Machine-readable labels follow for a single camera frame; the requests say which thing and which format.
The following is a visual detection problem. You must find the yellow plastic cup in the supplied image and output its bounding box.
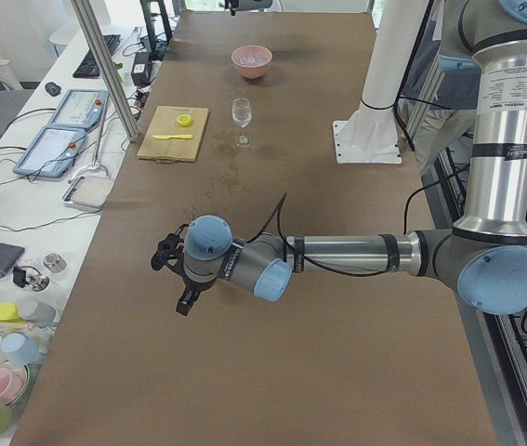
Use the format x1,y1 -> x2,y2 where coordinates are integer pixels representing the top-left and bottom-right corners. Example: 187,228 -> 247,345
0,302 -> 22,322

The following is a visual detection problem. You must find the light blue plastic cup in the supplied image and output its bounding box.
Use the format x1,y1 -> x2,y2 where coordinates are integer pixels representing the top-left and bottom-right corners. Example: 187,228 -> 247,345
1,333 -> 39,365

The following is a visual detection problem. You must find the white camera mast column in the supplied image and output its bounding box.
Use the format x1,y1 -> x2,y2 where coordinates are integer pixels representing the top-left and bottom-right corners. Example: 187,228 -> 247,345
333,0 -> 432,164

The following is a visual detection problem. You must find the wooden cutting board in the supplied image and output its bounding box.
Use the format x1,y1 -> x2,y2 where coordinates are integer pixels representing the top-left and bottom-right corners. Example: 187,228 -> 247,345
137,106 -> 209,163

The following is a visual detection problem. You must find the aluminium frame post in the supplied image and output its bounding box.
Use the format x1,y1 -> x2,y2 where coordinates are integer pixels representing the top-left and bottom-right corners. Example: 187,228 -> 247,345
71,0 -> 139,142

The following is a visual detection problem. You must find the white metal tray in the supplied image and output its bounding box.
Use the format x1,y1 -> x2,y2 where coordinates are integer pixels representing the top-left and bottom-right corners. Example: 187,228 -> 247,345
61,176 -> 113,212

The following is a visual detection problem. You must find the brown table mat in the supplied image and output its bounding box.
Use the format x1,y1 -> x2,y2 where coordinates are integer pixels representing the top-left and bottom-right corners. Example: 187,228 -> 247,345
13,12 -> 496,445

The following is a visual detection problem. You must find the clear wine glass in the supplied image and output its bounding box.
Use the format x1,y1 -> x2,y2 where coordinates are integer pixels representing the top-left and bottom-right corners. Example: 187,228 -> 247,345
231,98 -> 252,147

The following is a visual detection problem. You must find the metal cane rod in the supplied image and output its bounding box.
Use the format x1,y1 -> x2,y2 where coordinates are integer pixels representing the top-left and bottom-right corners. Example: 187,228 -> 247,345
70,116 -> 110,183

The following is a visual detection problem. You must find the yellow lemon slice toy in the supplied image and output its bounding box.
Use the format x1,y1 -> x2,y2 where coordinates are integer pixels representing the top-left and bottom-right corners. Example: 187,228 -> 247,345
176,113 -> 193,127

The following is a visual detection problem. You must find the pink bowl of ice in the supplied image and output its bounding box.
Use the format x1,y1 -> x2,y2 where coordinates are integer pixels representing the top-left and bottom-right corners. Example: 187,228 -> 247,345
231,46 -> 273,80

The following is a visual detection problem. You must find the far blue teach pendant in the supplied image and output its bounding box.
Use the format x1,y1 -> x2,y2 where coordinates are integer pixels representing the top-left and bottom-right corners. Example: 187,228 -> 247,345
49,89 -> 108,130

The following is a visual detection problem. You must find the grey computer mouse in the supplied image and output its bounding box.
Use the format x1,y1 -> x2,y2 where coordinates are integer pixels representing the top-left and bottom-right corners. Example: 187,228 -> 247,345
45,82 -> 61,97

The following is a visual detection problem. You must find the yellow plastic knife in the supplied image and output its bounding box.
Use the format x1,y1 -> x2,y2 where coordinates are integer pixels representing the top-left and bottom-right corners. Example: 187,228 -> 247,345
152,134 -> 193,140

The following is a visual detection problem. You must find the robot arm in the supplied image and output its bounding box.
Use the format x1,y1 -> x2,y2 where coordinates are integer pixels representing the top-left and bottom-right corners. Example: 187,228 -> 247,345
151,1 -> 527,315

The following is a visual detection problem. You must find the black keyboard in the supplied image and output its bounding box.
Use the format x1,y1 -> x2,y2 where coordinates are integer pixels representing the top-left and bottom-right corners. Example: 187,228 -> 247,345
72,33 -> 122,79

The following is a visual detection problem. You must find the blue teach pendant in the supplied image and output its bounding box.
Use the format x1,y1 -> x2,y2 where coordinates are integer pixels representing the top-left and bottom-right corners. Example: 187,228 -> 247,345
13,125 -> 86,179
49,89 -> 108,130

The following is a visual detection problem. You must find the grey plastic cup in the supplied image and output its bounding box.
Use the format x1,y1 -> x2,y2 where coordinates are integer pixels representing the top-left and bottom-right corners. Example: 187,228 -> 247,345
18,298 -> 57,328

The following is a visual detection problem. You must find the black power adapter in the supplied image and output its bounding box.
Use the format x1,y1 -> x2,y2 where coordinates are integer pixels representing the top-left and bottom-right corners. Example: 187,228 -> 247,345
131,51 -> 152,87

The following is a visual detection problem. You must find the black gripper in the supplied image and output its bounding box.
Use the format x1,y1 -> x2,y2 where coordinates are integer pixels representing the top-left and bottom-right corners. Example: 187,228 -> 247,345
151,223 -> 207,316

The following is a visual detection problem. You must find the near blue teach pendant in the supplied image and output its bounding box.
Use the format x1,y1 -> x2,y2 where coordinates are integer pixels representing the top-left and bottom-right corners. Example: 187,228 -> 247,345
13,125 -> 86,179

